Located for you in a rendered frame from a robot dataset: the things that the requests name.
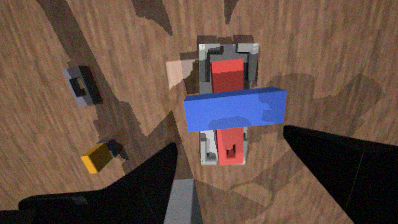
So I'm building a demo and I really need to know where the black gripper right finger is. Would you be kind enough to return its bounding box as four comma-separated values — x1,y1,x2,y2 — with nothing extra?
283,125,398,224

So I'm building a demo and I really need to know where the blue rectangular block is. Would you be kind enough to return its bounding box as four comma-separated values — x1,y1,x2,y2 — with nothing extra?
183,86,287,132

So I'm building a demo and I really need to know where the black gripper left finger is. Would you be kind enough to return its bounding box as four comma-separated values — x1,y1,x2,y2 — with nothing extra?
18,142,178,224

